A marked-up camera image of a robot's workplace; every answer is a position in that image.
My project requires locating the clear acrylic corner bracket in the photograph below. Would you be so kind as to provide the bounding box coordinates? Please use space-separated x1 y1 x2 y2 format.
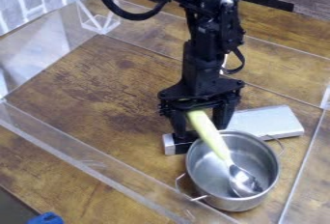
76 0 121 35

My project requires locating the small silver pot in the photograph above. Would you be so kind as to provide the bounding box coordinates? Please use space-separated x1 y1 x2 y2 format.
185 130 279 212

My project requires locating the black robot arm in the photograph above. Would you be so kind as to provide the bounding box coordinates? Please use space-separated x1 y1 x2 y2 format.
151 0 244 142

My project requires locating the clear acrylic barrier panel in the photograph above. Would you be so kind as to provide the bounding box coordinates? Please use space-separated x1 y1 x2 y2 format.
0 3 330 224

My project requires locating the grey flat metal box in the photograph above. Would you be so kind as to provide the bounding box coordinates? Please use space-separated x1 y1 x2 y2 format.
227 105 304 140

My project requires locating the yellow handled metal spoon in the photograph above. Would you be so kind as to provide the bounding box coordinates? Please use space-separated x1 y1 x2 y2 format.
187 110 263 197

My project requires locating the black strip on wall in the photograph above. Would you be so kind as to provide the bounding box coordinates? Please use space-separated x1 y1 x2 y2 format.
242 0 294 12

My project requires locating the blue object at corner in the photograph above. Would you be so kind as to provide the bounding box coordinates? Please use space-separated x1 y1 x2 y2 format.
25 212 64 224

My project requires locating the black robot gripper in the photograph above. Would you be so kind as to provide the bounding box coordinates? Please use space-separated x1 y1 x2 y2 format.
157 41 244 142

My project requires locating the black and silver block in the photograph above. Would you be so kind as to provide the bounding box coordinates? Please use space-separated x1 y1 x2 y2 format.
163 133 195 155

